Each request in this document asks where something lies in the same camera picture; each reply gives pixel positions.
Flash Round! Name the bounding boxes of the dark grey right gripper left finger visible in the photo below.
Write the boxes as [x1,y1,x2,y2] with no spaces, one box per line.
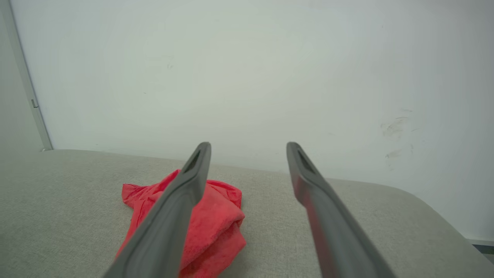
[102,142,212,278]

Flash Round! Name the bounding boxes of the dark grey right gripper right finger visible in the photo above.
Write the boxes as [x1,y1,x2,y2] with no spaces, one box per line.
[286,142,396,278]

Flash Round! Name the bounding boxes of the red basketball jersey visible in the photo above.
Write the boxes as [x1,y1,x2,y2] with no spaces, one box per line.
[115,169,247,278]

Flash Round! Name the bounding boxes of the grey door frame strip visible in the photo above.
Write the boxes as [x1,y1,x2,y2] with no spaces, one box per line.
[1,0,53,151]

